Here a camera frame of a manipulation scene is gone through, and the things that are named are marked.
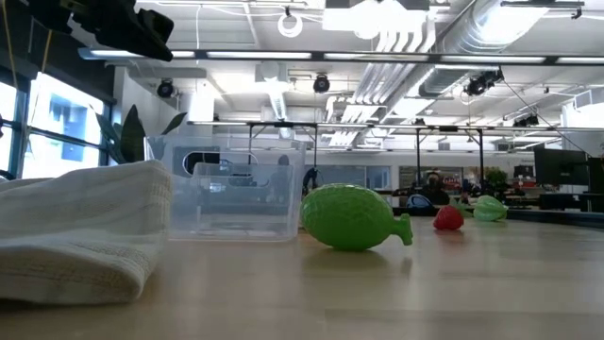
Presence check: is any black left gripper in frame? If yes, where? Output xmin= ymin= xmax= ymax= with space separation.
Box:
xmin=70 ymin=0 xmax=175 ymax=62

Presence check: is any clear plastic tupperware container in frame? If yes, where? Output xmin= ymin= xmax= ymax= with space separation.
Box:
xmin=144 ymin=135 xmax=308 ymax=243

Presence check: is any bright green toy lime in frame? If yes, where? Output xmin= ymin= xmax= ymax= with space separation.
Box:
xmin=300 ymin=183 xmax=414 ymax=252

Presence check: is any red toy strawberry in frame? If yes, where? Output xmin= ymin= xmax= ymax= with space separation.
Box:
xmin=432 ymin=197 xmax=473 ymax=231

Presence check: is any light green toy vegetable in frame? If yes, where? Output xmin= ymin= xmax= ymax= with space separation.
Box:
xmin=473 ymin=195 xmax=510 ymax=223

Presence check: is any green plant in white pot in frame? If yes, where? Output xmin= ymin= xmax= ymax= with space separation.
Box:
xmin=93 ymin=104 xmax=189 ymax=165

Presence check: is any white checked cloth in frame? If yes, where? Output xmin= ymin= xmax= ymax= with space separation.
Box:
xmin=0 ymin=159 xmax=174 ymax=306

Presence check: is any blue round object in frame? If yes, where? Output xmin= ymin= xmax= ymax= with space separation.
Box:
xmin=406 ymin=193 xmax=435 ymax=212

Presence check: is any person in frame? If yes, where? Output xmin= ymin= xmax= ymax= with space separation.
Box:
xmin=419 ymin=172 xmax=450 ymax=207

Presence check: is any small background potted plant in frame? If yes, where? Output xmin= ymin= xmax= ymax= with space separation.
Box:
xmin=484 ymin=166 xmax=509 ymax=190

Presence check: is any large black monitor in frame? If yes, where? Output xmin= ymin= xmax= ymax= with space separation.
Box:
xmin=534 ymin=148 xmax=589 ymax=188

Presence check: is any white coiled cable ring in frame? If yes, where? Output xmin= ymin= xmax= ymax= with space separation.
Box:
xmin=277 ymin=11 xmax=304 ymax=39

